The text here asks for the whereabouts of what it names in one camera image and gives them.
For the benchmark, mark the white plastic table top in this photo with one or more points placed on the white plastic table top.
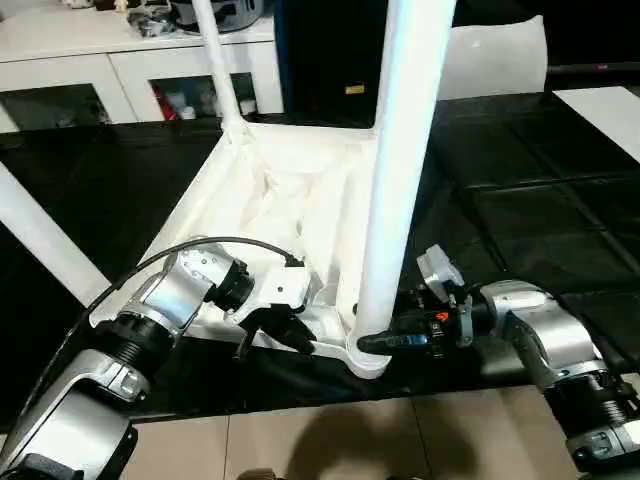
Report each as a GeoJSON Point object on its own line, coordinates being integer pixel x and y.
{"type": "Point", "coordinates": [290, 175]}

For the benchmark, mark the black table mat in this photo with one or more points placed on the black table mat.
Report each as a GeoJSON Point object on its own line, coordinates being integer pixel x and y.
{"type": "Point", "coordinates": [525, 175]}

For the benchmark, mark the small white cup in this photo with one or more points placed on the small white cup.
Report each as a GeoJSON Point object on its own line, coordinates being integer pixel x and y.
{"type": "Point", "coordinates": [247, 106]}
{"type": "Point", "coordinates": [187, 112]}

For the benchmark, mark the red packet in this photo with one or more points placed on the red packet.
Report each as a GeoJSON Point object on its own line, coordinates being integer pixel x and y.
{"type": "Point", "coordinates": [162, 102]}

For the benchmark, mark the black cabinet with gold label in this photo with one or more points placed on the black cabinet with gold label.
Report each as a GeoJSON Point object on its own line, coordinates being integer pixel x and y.
{"type": "Point", "coordinates": [325, 60]}

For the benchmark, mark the white flat board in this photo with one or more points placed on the white flat board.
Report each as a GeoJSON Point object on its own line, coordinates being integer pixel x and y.
{"type": "Point", "coordinates": [605, 120]}

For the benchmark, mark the grey round bag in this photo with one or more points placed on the grey round bag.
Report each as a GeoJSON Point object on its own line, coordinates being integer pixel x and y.
{"type": "Point", "coordinates": [235, 15]}

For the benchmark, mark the black bundle in plastic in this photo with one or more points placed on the black bundle in plastic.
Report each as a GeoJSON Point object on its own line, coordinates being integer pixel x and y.
{"type": "Point", "coordinates": [150, 21]}

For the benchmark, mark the white sideboard cabinet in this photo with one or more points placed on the white sideboard cabinet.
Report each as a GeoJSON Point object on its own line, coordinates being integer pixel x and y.
{"type": "Point", "coordinates": [60, 55]}

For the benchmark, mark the small doll figurine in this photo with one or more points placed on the small doll figurine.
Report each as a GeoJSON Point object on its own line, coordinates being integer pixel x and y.
{"type": "Point", "coordinates": [120, 5]}

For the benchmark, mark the polka dot figurine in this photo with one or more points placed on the polka dot figurine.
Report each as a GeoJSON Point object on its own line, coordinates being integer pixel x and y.
{"type": "Point", "coordinates": [77, 3]}

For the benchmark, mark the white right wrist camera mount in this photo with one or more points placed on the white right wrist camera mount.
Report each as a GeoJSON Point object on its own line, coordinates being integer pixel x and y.
{"type": "Point", "coordinates": [437, 265]}

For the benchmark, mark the black rail with red mark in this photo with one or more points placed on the black rail with red mark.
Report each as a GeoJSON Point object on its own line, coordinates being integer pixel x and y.
{"type": "Point", "coordinates": [595, 68]}

